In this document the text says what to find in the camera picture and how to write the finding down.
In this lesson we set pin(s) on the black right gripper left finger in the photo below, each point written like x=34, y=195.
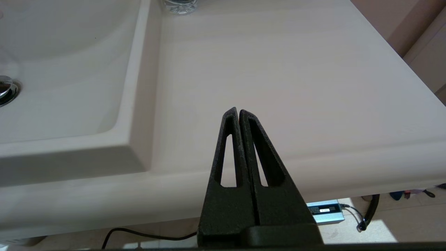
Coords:
x=226, y=209

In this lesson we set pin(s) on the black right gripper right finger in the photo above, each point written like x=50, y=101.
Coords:
x=278, y=205

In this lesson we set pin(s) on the white ceramic sink basin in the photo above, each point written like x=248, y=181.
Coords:
x=278, y=87

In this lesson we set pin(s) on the silver blue power box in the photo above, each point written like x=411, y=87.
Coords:
x=325, y=211

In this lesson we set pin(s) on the blue floor object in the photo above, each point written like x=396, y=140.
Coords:
x=397, y=194

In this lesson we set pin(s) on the clear bottle grey cap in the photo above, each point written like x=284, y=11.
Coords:
x=179, y=6

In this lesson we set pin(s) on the chrome drain stopper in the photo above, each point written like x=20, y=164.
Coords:
x=7, y=90

